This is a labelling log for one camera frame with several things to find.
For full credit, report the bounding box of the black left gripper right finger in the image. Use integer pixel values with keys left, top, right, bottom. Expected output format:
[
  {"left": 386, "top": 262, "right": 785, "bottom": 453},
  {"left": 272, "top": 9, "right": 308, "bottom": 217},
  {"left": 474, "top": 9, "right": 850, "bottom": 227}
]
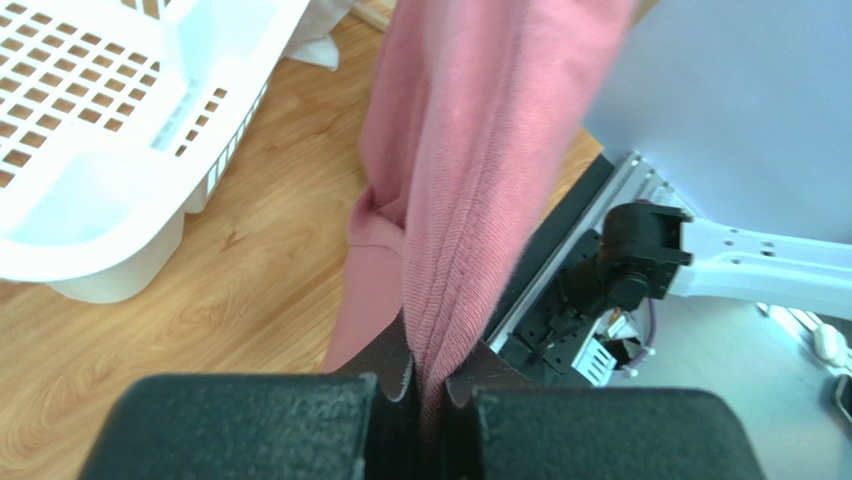
[{"left": 439, "top": 343, "right": 765, "bottom": 479}]

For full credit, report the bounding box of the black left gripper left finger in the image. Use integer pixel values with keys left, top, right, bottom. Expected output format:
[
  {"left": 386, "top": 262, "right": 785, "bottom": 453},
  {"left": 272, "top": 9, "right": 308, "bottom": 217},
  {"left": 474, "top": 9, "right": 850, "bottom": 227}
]
[{"left": 80, "top": 319, "right": 418, "bottom": 479}]

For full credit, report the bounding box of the pink t shirt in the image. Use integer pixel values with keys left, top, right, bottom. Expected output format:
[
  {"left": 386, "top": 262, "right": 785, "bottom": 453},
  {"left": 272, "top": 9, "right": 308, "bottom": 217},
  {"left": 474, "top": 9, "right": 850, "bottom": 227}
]
[{"left": 326, "top": 0, "right": 636, "bottom": 411}]

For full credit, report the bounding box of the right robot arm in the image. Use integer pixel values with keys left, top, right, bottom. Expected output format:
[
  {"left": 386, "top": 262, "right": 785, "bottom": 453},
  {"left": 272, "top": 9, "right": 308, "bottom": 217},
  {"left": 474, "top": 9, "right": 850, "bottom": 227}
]
[{"left": 490, "top": 200, "right": 851, "bottom": 387}]

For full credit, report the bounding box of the white printed t shirt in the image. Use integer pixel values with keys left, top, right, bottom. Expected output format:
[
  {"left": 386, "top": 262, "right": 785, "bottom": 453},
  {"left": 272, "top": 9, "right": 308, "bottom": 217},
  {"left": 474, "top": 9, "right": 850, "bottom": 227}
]
[{"left": 281, "top": 0, "right": 356, "bottom": 72}]

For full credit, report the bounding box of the white plastic dish rack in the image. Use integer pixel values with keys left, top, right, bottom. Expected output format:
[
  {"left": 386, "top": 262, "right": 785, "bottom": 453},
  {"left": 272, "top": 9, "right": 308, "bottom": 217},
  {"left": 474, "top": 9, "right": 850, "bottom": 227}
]
[{"left": 1, "top": 1, "right": 307, "bottom": 303}]

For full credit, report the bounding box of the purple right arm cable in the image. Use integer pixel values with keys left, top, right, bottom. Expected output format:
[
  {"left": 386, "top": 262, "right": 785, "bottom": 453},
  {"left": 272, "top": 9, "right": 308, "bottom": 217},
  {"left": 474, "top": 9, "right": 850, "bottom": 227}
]
[{"left": 622, "top": 296, "right": 662, "bottom": 371}]

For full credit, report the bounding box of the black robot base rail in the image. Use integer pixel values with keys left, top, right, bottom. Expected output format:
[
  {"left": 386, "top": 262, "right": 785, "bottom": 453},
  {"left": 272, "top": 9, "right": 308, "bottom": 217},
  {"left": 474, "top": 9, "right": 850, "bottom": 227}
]
[{"left": 483, "top": 153, "right": 664, "bottom": 387}]

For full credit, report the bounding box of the wooden clothes rack frame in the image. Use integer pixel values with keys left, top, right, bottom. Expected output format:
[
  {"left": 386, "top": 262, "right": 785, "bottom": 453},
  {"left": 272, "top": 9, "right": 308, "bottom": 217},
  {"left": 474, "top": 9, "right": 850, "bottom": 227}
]
[{"left": 350, "top": 0, "right": 397, "bottom": 32}]

